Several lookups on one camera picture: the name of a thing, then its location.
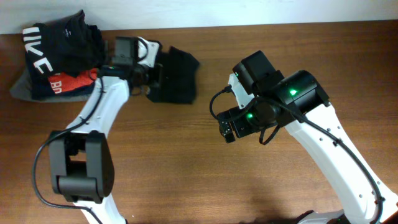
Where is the red folded shirt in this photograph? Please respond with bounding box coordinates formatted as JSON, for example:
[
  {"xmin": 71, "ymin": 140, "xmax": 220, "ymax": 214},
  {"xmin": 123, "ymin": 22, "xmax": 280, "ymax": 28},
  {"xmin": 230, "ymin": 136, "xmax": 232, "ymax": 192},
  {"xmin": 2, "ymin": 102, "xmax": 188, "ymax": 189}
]
[{"xmin": 47, "ymin": 68, "xmax": 98, "ymax": 95}]

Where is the white back board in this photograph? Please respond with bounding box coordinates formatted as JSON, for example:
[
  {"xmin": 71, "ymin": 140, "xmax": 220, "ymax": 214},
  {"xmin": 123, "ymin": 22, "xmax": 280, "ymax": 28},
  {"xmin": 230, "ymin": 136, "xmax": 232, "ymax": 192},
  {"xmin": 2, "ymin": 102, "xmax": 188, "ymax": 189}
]
[{"xmin": 1, "ymin": 0, "xmax": 397, "ymax": 34}]

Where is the navy shirt with white letters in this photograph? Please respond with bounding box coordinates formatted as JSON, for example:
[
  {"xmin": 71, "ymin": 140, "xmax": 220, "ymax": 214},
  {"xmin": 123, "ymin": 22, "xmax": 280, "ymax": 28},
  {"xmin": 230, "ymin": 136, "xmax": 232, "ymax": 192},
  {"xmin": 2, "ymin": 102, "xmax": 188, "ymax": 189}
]
[{"xmin": 22, "ymin": 20, "xmax": 105, "ymax": 100}]

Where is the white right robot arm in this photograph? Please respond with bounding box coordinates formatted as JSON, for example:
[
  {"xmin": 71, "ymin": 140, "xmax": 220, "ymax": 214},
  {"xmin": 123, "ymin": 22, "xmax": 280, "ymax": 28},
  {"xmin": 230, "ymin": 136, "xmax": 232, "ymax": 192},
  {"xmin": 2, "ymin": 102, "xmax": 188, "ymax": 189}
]
[{"xmin": 215, "ymin": 70, "xmax": 397, "ymax": 223}]

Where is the grey folded shirt at bottom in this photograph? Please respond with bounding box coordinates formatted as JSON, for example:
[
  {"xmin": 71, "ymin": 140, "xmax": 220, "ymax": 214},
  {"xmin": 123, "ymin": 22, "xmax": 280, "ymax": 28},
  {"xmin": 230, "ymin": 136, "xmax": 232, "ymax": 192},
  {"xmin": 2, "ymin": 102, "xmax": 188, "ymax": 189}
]
[{"xmin": 9, "ymin": 40, "xmax": 109, "ymax": 103}]

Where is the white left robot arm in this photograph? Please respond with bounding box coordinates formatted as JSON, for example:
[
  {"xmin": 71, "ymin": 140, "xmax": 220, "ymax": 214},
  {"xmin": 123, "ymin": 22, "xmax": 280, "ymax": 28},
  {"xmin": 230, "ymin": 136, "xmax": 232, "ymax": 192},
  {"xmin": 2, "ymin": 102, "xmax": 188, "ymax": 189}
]
[{"xmin": 49, "ymin": 63, "xmax": 163, "ymax": 223}]

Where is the black t-shirt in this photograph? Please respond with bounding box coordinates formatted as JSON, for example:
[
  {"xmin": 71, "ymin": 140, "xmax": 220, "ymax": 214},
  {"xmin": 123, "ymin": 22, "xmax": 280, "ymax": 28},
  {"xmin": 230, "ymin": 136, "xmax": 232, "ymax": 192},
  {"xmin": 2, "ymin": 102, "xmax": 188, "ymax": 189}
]
[{"xmin": 146, "ymin": 46, "xmax": 200, "ymax": 104}]

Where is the black folded shirt on top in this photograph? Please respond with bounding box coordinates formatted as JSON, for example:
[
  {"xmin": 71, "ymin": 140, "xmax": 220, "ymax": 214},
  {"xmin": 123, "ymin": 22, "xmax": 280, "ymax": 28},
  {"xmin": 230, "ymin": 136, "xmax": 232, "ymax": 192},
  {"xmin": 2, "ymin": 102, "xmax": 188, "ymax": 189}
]
[{"xmin": 36, "ymin": 10, "xmax": 106, "ymax": 78}]

